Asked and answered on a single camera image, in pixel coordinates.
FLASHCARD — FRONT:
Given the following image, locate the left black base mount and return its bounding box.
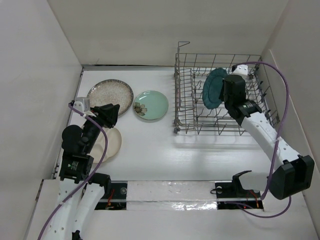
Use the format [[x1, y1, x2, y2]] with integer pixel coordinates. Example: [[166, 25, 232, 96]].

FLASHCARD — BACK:
[[95, 181, 128, 211]]

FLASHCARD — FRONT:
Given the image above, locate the grey wire dish rack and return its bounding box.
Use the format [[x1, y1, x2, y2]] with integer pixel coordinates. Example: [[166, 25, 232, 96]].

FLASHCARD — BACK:
[[173, 41, 280, 136]]

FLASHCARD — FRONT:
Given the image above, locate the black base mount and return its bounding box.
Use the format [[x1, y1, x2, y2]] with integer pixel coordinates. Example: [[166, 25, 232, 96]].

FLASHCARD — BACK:
[[95, 181, 128, 211], [210, 181, 264, 210]]

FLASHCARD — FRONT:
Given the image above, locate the light green flower plate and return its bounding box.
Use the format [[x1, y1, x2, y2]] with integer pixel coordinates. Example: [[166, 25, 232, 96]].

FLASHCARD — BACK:
[[133, 90, 169, 121]]

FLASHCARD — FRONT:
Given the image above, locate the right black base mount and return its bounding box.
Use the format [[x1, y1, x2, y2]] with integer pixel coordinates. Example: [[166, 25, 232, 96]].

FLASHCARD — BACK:
[[210, 181, 264, 210]]

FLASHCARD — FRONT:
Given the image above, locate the cream lobed plate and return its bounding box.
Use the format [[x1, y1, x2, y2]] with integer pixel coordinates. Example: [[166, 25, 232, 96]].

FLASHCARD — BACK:
[[89, 127, 122, 164]]

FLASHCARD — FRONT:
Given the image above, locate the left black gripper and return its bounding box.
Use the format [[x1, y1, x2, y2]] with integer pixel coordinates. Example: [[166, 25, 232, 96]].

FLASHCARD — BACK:
[[83, 102, 119, 153]]

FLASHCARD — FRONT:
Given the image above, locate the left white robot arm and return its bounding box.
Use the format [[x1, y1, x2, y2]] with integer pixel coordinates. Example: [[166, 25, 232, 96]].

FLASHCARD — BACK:
[[38, 98, 120, 240]]

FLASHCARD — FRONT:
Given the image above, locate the teal scalloped plate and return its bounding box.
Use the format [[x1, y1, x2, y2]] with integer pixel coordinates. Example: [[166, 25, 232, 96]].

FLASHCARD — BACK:
[[202, 67, 228, 110]]

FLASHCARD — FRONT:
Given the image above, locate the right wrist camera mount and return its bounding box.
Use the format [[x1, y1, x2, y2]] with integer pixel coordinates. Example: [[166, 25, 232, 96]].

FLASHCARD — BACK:
[[231, 64, 249, 79]]

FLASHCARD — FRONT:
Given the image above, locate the speckled brown round plate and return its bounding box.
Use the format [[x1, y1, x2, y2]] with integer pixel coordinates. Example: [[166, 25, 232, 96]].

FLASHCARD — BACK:
[[87, 79, 134, 116]]

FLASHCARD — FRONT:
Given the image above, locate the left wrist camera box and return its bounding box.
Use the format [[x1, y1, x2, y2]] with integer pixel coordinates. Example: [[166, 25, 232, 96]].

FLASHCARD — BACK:
[[71, 97, 91, 113]]

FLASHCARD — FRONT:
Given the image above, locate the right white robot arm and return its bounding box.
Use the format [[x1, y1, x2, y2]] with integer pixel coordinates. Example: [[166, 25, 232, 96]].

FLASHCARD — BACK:
[[220, 74, 315, 200]]

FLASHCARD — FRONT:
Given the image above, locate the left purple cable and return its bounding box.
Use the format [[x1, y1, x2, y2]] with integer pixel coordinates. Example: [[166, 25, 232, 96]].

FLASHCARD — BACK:
[[36, 101, 111, 240]]

